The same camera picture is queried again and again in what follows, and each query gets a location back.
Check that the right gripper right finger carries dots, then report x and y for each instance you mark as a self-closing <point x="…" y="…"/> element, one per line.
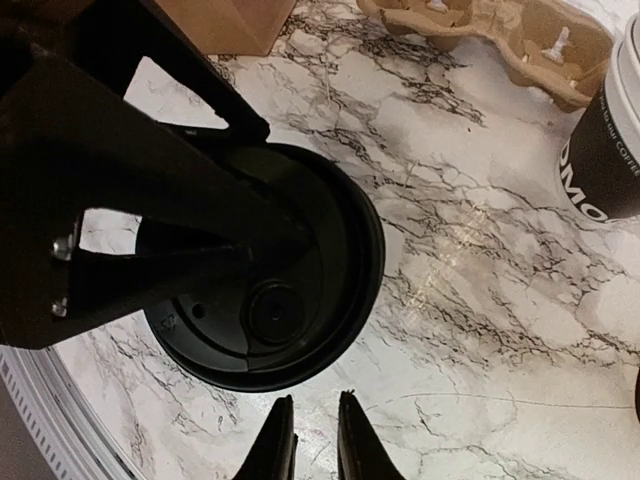
<point x="360" y="453"/>

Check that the stack of black paper cups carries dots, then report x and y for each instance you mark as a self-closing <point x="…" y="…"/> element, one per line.
<point x="598" y="167"/>

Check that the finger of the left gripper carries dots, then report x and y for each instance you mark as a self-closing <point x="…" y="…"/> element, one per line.
<point x="140" y="54"/>
<point x="68" y="144"/>

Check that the brown paper bag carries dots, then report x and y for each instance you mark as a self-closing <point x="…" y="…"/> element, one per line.
<point x="230" y="27"/>

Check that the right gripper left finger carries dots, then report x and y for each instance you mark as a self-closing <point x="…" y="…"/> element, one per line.
<point x="272" y="455"/>

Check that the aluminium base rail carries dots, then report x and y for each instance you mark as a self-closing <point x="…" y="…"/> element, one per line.
<point x="66" y="430"/>

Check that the stack of black cup lids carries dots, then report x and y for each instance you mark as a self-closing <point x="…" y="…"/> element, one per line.
<point x="637" y="396"/>

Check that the black cup lid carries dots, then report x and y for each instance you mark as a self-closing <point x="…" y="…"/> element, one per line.
<point x="287" y="318"/>

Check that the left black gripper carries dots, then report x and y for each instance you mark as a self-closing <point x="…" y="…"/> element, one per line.
<point x="30" y="280"/>

